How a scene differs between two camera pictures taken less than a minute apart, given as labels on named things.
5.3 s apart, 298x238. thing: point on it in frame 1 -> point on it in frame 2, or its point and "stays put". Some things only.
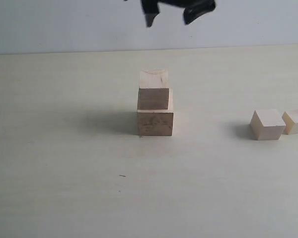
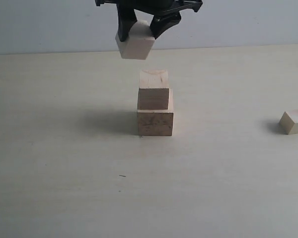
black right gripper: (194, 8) -> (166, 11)
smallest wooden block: (296, 121) stays put
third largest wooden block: (267, 124) -> (139, 42)
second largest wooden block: (154, 89) stays put
